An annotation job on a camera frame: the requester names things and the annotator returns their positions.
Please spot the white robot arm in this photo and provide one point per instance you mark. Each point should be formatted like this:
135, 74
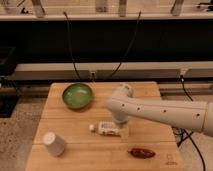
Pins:
191, 115

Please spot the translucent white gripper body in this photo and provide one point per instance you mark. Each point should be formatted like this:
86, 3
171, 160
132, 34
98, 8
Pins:
124, 131

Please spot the wall power outlet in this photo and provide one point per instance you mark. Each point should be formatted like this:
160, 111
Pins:
93, 75

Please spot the white paper cup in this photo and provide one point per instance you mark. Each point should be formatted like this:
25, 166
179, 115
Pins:
54, 144

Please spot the white labelled bottle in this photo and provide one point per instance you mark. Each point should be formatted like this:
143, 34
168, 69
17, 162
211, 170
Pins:
104, 128

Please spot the green bowl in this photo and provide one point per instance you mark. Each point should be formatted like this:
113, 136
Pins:
77, 96

